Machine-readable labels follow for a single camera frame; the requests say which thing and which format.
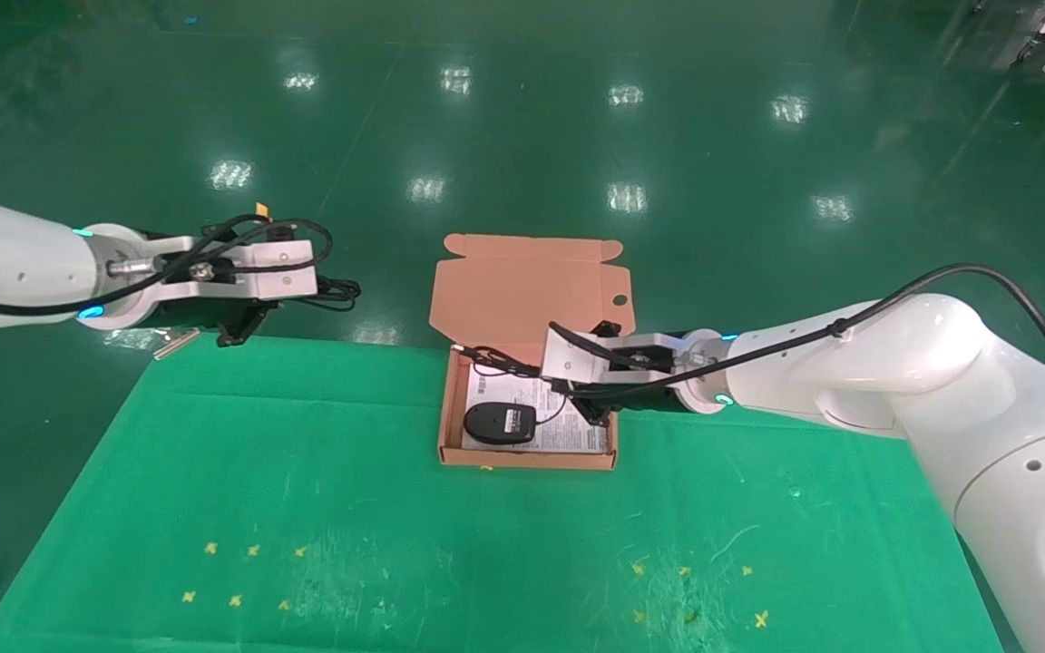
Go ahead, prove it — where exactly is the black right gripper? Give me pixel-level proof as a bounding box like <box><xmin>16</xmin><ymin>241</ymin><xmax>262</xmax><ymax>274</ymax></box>
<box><xmin>573</xmin><ymin>319</ymin><xmax>692</xmax><ymax>428</ymax></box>

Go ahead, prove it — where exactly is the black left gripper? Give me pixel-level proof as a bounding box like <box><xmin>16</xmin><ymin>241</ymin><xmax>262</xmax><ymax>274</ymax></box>
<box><xmin>153</xmin><ymin>296</ymin><xmax>277</xmax><ymax>349</ymax></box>

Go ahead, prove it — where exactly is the black data cable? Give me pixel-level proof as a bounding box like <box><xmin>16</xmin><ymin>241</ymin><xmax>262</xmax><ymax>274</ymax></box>
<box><xmin>309</xmin><ymin>275</ymin><xmax>363</xmax><ymax>312</ymax></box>

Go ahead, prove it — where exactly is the black wired mouse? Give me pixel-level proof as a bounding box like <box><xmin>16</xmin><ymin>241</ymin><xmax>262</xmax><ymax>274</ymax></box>
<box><xmin>450</xmin><ymin>343</ymin><xmax>571</xmax><ymax>447</ymax></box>

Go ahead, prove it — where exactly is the orange cardboard box with lid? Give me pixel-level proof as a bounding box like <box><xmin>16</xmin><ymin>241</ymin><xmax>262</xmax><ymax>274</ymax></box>
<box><xmin>429</xmin><ymin>234</ymin><xmax>637</xmax><ymax>471</ymax></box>

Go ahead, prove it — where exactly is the silver binder clip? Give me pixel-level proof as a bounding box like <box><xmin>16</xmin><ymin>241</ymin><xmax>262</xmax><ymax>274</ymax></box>
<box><xmin>153</xmin><ymin>328</ymin><xmax>201</xmax><ymax>361</ymax></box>

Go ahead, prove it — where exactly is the white printed paper sheet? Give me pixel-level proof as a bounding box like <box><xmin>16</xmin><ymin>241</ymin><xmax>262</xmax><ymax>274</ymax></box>
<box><xmin>461</xmin><ymin>365</ymin><xmax>610</xmax><ymax>454</ymax></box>

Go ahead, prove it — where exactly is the green table mat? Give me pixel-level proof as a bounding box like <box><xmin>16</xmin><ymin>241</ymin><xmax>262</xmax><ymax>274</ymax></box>
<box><xmin>0</xmin><ymin>334</ymin><xmax>1004</xmax><ymax>653</ymax></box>

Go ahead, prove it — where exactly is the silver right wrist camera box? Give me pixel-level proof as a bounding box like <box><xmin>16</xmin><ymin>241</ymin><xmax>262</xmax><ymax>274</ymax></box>
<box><xmin>541</xmin><ymin>325</ymin><xmax>696</xmax><ymax>386</ymax></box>

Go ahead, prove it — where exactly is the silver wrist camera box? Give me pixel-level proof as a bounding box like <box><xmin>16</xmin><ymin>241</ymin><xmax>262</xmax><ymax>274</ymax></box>
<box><xmin>152</xmin><ymin>236</ymin><xmax>318</xmax><ymax>305</ymax></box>
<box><xmin>541</xmin><ymin>325</ymin><xmax>696</xmax><ymax>386</ymax></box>

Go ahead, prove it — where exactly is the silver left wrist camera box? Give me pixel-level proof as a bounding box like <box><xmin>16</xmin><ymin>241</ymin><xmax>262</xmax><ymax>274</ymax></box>
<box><xmin>152</xmin><ymin>236</ymin><xmax>318</xmax><ymax>305</ymax></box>

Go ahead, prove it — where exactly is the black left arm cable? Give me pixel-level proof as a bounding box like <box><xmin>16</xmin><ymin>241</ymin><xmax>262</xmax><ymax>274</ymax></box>
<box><xmin>0</xmin><ymin>216</ymin><xmax>335</xmax><ymax>318</ymax></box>

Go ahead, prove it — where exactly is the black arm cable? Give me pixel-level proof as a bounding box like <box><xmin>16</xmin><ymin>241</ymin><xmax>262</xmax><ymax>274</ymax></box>
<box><xmin>548</xmin><ymin>261</ymin><xmax>1045</xmax><ymax>404</ymax></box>
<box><xmin>0</xmin><ymin>216</ymin><xmax>335</xmax><ymax>318</ymax></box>

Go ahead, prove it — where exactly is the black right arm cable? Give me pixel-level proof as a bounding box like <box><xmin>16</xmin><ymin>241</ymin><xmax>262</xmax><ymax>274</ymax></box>
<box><xmin>548</xmin><ymin>261</ymin><xmax>1045</xmax><ymax>404</ymax></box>

